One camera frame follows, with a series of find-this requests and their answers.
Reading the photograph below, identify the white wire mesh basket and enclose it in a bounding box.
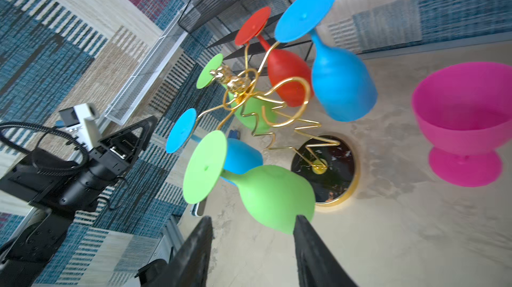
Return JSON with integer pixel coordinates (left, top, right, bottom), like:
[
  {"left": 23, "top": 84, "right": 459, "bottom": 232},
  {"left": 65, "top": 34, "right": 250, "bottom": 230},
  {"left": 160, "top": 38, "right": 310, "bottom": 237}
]
[{"left": 104, "top": 15, "right": 187, "bottom": 125}]

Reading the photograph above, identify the green plastic wine glass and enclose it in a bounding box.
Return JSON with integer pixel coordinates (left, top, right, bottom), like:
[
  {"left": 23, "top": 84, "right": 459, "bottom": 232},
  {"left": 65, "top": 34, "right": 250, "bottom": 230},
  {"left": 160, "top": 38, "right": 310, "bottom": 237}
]
[
  {"left": 183, "top": 130, "right": 316, "bottom": 235},
  {"left": 196, "top": 53, "right": 276, "bottom": 136}
]

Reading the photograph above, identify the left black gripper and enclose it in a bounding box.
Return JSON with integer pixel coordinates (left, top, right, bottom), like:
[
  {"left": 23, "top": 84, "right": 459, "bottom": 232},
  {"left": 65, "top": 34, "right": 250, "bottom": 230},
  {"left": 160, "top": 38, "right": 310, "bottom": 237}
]
[{"left": 58, "top": 116, "right": 158, "bottom": 211}]

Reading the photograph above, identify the magenta plastic wine glass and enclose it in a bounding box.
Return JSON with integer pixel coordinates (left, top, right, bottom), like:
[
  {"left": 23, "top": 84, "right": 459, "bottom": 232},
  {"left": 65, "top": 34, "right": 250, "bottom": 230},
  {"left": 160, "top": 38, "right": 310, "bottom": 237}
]
[{"left": 411, "top": 62, "right": 511, "bottom": 187}]

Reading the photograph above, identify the back blue plastic wine glass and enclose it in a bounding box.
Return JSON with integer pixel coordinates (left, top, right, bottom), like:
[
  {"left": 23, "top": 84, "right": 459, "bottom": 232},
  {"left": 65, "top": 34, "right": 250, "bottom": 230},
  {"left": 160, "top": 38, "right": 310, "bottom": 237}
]
[{"left": 275, "top": 0, "right": 378, "bottom": 122}]

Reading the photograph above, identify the blue plastic wine glass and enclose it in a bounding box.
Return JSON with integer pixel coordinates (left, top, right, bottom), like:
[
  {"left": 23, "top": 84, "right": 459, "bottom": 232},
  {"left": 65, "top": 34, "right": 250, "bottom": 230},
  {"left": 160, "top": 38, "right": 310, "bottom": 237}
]
[
  {"left": 165, "top": 108, "right": 263, "bottom": 182},
  {"left": 275, "top": 0, "right": 378, "bottom": 122}
]

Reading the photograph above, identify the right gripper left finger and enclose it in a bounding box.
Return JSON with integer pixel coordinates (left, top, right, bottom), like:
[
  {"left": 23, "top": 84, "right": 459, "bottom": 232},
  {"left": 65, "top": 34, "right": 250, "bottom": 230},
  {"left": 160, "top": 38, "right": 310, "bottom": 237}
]
[{"left": 151, "top": 216, "right": 213, "bottom": 286}]

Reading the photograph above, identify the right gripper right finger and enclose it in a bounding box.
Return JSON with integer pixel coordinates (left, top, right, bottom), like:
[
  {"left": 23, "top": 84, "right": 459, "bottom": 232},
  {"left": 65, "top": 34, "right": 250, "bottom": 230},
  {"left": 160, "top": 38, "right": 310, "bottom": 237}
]
[{"left": 293, "top": 215, "right": 357, "bottom": 287}]

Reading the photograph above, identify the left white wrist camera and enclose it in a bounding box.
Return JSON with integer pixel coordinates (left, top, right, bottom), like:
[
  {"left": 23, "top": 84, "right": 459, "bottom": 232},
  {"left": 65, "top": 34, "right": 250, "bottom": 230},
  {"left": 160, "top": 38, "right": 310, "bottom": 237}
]
[{"left": 59, "top": 103, "right": 101, "bottom": 151}]

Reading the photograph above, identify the front blue plastic wine glass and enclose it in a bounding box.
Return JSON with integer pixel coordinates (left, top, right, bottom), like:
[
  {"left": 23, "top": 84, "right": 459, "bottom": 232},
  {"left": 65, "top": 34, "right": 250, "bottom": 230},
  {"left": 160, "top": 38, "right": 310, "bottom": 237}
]
[{"left": 165, "top": 108, "right": 263, "bottom": 182}]

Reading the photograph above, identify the black mesh shelf rack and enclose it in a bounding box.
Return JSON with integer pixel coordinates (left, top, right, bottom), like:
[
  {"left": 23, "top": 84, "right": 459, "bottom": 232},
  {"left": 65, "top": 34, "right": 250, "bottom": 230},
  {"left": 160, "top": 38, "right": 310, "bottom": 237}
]
[{"left": 178, "top": 0, "right": 295, "bottom": 63}]

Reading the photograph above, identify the gold wire wine glass rack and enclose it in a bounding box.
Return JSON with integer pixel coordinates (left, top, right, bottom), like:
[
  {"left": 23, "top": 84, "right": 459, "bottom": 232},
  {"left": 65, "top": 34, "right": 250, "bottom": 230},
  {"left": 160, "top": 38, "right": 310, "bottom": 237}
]
[{"left": 195, "top": 41, "right": 361, "bottom": 208}]

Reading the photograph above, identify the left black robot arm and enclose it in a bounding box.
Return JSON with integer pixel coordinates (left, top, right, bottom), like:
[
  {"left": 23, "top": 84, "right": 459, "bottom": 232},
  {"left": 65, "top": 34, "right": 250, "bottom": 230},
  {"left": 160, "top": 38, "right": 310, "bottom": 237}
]
[{"left": 1, "top": 116, "right": 158, "bottom": 286}]

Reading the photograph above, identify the red plastic wine glass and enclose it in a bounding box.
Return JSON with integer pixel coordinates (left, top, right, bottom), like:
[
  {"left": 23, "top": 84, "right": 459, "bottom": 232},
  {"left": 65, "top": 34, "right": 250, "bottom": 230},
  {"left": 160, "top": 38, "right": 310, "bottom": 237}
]
[{"left": 235, "top": 7, "right": 311, "bottom": 107}]

